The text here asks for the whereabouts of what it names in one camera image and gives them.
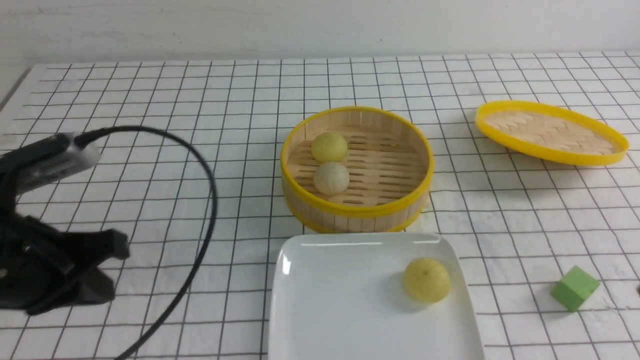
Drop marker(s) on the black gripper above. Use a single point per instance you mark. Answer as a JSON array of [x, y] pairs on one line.
[[37, 258]]

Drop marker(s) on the pale white steamed bun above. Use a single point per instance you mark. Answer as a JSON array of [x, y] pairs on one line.
[[331, 179]]

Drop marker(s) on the yellow-green steamed bun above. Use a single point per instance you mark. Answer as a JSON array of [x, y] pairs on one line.
[[329, 147]]

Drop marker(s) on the yellow steamed bun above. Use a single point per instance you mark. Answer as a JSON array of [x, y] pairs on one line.
[[426, 280]]

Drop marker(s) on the white square plate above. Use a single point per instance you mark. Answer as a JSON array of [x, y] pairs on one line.
[[340, 297]]

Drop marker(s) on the yellow rimmed bamboo steamer basket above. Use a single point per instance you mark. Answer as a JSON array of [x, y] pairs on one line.
[[390, 165]]

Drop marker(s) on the yellow rimmed bamboo steamer lid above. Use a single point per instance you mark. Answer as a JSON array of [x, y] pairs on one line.
[[551, 133]]

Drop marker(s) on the green foam cube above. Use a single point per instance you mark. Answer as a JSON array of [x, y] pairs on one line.
[[574, 289]]

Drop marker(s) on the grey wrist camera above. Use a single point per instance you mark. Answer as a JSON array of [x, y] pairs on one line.
[[46, 161]]

